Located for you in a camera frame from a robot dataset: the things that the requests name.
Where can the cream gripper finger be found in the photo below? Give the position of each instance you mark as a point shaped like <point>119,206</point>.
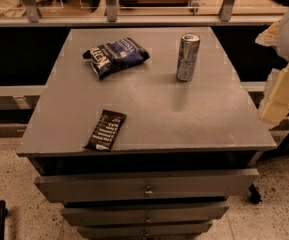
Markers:
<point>274,107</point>
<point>268,38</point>

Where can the silver blue redbull can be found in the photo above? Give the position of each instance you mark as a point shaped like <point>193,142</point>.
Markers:
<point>187,57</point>

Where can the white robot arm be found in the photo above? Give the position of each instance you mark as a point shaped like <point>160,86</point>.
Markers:
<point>282,48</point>

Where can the black rxbar chocolate wrapper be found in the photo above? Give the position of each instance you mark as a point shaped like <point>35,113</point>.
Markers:
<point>106,131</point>

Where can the grey metal railing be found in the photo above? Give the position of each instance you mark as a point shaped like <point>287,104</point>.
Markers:
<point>142,12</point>

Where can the top grey drawer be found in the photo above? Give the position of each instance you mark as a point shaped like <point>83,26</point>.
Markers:
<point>145,185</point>

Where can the grey drawer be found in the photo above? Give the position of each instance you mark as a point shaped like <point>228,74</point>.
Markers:
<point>144,214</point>
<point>145,185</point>
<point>147,230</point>

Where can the grey drawer cabinet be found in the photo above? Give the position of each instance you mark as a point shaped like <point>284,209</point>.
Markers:
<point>207,123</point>

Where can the blue black chip bag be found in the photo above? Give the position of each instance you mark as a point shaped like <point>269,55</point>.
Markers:
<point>115,56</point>

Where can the middle grey drawer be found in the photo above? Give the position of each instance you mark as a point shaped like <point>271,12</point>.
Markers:
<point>144,214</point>

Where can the bottom grey drawer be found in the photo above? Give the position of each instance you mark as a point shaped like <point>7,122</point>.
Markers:
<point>147,230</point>

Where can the black pole bottom left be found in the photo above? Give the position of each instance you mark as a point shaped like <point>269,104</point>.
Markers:
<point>3,215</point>

